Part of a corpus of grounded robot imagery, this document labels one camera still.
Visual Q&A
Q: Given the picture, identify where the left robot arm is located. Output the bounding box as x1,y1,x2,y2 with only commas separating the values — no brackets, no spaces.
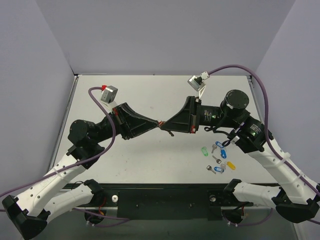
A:
2,103,158,240

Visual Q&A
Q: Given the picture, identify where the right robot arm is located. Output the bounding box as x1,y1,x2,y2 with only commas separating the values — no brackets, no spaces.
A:
159,89,320,223

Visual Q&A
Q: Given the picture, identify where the green key tag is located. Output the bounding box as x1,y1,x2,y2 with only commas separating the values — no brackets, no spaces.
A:
201,146,209,157

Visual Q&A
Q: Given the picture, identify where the blue key tag upper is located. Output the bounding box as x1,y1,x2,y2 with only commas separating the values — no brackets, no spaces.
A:
215,141,224,149

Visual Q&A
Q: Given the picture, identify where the blue key tag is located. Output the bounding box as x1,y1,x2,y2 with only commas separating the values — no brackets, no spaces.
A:
214,166,225,174
220,148,227,159
215,141,224,149

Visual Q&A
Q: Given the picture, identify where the loose silver key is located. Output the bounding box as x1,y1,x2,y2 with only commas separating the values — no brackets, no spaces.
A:
211,144,217,154

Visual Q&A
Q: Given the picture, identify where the blue key tag middle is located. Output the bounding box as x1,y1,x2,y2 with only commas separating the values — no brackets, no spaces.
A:
220,148,227,159

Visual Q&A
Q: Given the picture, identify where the dark loose key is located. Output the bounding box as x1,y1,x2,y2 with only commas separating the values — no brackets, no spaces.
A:
212,155,222,164

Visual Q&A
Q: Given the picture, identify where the silver key by blue tag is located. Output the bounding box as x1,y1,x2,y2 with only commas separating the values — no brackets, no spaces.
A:
206,165,216,174

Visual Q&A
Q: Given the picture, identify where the blue key tag near front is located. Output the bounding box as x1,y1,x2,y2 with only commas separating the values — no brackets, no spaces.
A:
214,166,225,174

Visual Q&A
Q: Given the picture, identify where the yellow key tag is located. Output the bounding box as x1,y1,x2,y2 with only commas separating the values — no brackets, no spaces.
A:
225,161,236,170

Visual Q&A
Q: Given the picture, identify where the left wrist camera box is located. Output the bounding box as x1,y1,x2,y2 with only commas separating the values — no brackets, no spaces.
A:
100,85,118,104

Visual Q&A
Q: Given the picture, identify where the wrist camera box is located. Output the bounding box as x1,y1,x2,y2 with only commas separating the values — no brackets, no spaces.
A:
100,85,118,104
187,71,210,99

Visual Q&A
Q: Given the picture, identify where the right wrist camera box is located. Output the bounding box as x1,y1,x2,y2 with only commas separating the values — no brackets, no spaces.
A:
187,71,210,99

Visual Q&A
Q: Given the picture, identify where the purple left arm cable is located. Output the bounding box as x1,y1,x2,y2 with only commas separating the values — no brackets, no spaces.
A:
0,86,117,201

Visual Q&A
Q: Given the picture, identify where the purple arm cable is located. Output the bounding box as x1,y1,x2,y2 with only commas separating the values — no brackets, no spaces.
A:
208,64,320,223
0,86,117,201

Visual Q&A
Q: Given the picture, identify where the black front mounting rail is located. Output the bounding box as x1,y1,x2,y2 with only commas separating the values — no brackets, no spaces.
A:
80,183,254,221

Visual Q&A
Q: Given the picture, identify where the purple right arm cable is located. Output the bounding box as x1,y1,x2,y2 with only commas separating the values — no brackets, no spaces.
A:
208,64,320,223

